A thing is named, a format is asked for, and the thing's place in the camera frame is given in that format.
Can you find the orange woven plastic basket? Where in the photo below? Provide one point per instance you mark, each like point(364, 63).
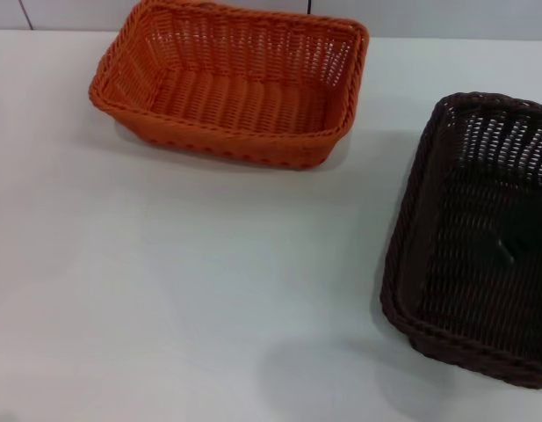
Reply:
point(235, 101)

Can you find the dark brown woven basket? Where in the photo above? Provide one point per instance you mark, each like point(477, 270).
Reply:
point(450, 272)

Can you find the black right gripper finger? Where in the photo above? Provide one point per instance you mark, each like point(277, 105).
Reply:
point(529, 233)

